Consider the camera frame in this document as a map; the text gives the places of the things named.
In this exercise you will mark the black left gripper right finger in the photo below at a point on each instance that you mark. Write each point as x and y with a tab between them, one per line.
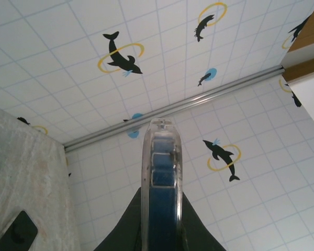
196	230

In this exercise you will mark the black phone case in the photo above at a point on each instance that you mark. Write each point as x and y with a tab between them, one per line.
5	231

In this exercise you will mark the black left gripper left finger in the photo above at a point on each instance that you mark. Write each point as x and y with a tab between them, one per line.
128	227

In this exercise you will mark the clear phone case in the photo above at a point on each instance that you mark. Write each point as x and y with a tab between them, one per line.
145	170

